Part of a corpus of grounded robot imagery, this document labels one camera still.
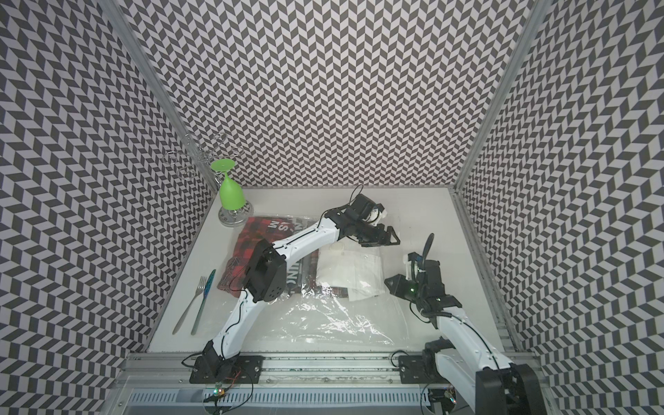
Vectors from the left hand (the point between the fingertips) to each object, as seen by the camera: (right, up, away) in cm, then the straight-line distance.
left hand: (391, 245), depth 86 cm
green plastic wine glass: (-55, +17, +1) cm, 57 cm away
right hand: (-2, -13, -2) cm, 14 cm away
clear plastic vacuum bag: (-25, -23, -5) cm, 34 cm away
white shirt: (-12, -9, +2) cm, 15 cm away
